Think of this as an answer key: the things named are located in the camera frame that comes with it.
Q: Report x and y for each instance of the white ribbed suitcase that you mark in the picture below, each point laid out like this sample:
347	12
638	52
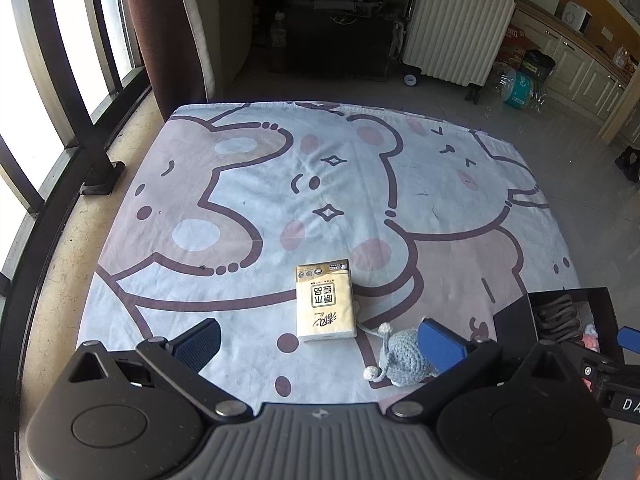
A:
450	25

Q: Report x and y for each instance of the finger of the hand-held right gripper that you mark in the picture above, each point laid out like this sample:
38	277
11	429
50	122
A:
630	336
602	367

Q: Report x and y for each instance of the plastic water bottle pack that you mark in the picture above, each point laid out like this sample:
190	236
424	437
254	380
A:
520	91

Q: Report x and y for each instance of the cream kitchen cabinets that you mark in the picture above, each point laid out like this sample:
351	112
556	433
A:
575	70

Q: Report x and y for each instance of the black trash bin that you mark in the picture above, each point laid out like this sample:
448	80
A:
537	66

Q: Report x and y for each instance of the black storage box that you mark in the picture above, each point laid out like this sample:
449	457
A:
515	320

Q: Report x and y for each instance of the yellow tissue pack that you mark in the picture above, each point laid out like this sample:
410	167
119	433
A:
325	305

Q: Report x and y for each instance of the grey spiral coil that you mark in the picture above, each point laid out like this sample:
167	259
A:
557	317

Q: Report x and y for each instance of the brown and beige curtain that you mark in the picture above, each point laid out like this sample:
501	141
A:
175	35

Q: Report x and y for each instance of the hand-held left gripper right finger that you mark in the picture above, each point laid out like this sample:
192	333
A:
442	345

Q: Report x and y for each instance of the black luggage bag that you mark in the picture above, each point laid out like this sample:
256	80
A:
330	45

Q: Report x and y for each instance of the clear plastic bag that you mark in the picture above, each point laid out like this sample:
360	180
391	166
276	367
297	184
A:
625	56

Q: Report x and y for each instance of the red cardboard box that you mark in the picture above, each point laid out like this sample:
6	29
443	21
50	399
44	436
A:
515	45

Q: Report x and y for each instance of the small pink knitted item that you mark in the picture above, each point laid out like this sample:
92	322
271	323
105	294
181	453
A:
591	342

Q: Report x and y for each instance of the printed cartoon blanket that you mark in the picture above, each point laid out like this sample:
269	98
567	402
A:
250	185

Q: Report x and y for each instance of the light blue crocheted pouch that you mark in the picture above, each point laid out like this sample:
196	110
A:
405	355

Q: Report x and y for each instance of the white countertop appliance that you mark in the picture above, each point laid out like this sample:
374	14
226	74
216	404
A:
576	19

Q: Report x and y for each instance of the wooden post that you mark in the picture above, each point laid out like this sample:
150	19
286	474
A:
620	110

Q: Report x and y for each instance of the black window railing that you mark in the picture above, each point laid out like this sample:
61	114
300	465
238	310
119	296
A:
75	110

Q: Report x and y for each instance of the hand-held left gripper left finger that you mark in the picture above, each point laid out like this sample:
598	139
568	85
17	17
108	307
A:
200	342

